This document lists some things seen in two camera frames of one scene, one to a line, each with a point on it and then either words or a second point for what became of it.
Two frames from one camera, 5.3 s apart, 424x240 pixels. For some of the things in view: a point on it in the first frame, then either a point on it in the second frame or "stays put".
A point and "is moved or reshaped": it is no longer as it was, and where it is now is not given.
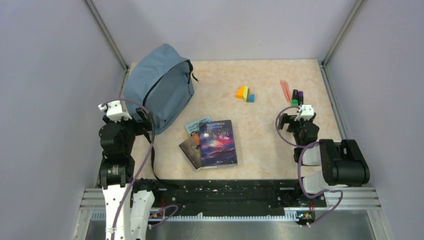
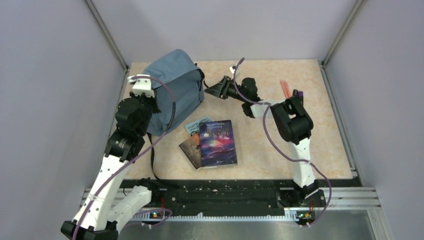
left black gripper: x=147 y=124 → x=153 y=99
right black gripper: x=285 y=118 → x=223 y=86
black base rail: x=226 y=195 stays put
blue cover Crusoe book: x=218 y=144 stays put
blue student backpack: x=160 y=79 is moved or reshaped
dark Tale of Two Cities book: x=192 y=149 stays put
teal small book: x=195 y=126 stays put
